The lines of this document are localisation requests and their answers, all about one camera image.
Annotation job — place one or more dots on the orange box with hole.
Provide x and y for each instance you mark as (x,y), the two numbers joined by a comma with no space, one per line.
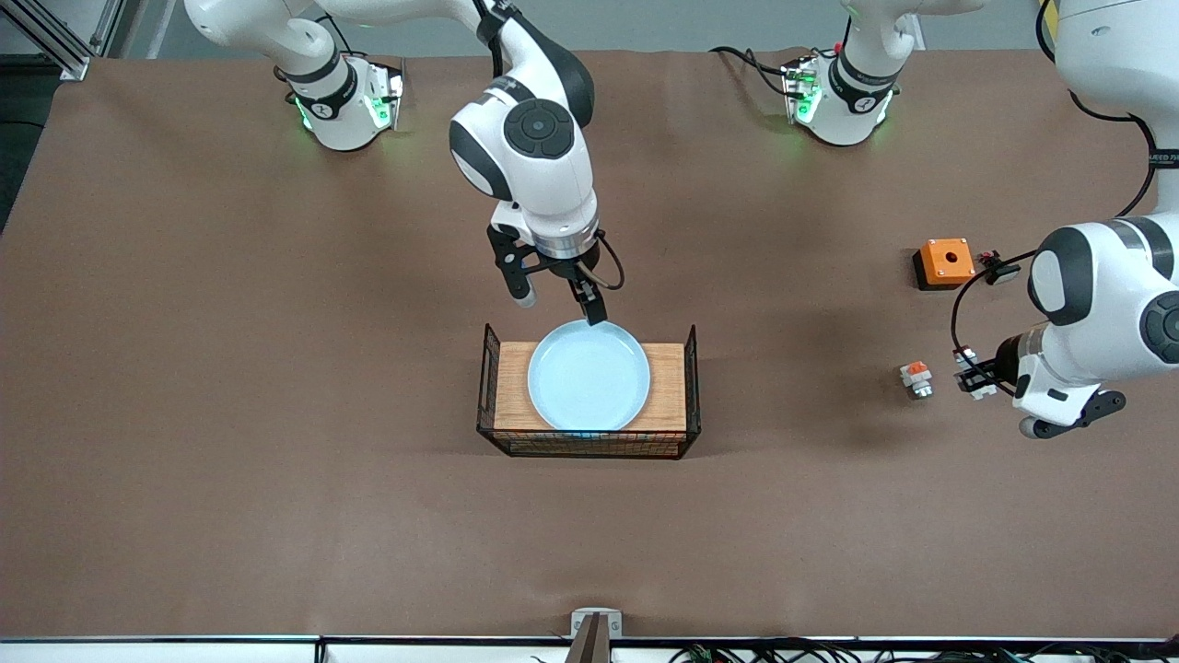
(939,269)

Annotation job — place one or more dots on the black push button white cap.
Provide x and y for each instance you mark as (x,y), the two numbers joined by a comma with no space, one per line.
(1004,273)

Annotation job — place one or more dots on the white switch block orange tab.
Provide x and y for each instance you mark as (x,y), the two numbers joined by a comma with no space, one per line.
(916,378)

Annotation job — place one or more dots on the aluminium extrusion frame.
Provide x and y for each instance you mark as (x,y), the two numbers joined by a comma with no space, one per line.
(69,63)

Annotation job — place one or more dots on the white table edge rail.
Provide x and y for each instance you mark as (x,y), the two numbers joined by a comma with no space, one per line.
(184,652)

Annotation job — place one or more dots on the wooden board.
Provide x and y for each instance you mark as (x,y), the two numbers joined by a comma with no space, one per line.
(511,387)

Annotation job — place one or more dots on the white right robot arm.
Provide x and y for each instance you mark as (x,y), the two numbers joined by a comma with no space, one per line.
(543,175)

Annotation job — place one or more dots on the light blue round plate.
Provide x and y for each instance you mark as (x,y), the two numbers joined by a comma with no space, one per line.
(589,378)

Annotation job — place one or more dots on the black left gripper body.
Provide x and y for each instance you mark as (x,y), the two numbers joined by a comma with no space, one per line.
(1005,357)

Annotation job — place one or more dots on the white switch block green tab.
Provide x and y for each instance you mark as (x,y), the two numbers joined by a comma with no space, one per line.
(963,356)

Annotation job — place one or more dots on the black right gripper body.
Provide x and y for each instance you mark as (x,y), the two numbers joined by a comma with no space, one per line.
(562,268)

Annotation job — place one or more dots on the grey metal bracket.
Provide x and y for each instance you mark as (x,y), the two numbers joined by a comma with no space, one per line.
(580,619)

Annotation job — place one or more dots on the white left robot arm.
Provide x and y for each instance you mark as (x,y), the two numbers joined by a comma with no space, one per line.
(1105,304)

